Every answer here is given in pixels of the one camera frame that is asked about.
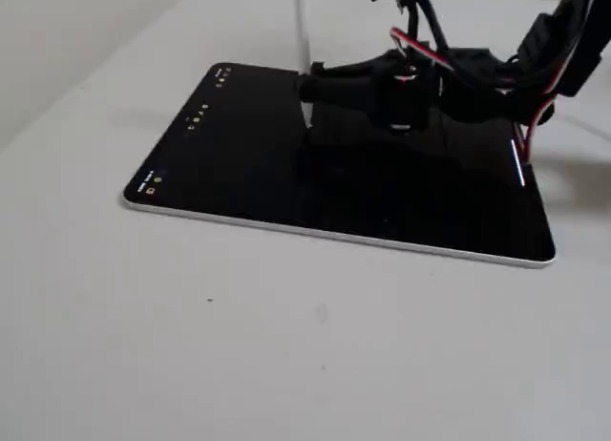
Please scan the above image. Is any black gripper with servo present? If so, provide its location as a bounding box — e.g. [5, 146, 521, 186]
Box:
[298, 48, 446, 134]

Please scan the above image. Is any white stylus pencil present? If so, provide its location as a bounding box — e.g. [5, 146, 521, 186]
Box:
[294, 0, 315, 130]

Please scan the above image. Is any black screen tablet silver edge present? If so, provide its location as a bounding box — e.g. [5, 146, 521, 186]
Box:
[121, 62, 558, 271]

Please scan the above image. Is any red white servo cable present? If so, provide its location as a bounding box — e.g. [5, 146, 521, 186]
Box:
[389, 26, 455, 74]
[511, 0, 603, 176]

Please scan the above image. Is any thin black camera cable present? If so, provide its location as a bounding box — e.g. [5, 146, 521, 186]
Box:
[406, 0, 451, 56]

